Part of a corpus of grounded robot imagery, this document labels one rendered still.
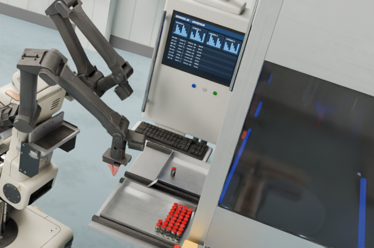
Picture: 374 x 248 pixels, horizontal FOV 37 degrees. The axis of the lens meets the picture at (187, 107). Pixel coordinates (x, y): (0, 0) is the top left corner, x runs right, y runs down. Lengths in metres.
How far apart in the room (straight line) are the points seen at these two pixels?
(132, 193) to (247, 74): 0.97
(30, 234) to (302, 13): 1.99
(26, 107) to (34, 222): 1.17
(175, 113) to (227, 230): 1.15
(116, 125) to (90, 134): 2.34
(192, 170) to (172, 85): 0.53
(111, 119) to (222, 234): 0.59
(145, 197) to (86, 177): 1.50
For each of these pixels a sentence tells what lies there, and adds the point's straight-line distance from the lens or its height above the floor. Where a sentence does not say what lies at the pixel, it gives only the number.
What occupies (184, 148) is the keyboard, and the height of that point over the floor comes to 0.83.
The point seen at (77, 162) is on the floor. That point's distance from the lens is 4.08.
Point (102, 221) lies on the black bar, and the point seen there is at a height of 0.90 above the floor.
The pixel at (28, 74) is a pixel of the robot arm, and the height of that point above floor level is 1.51.
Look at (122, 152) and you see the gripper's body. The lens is 2.17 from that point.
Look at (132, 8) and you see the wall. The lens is 5.61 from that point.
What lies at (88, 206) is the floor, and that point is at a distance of 3.73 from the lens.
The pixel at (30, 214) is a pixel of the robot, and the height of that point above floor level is 0.28.
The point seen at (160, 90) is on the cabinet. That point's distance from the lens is 3.04.
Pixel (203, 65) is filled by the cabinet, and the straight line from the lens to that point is 2.90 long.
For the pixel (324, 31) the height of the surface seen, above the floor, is 1.94.
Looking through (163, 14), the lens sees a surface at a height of 1.46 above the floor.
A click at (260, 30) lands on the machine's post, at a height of 1.89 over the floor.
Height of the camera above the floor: 2.46
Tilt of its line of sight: 30 degrees down
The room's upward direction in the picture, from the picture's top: 15 degrees clockwise
